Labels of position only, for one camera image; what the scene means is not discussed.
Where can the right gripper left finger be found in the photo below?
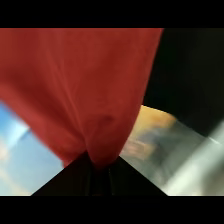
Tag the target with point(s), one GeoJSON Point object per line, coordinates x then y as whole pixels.
{"type": "Point", "coordinates": [70, 180]}

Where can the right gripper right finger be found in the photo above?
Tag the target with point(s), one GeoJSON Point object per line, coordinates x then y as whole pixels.
{"type": "Point", "coordinates": [133, 181]}

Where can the red garment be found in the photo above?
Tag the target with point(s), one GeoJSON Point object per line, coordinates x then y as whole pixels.
{"type": "Point", "coordinates": [76, 90]}

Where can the silver frame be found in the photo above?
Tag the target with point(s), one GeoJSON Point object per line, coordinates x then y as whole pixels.
{"type": "Point", "coordinates": [200, 166]}

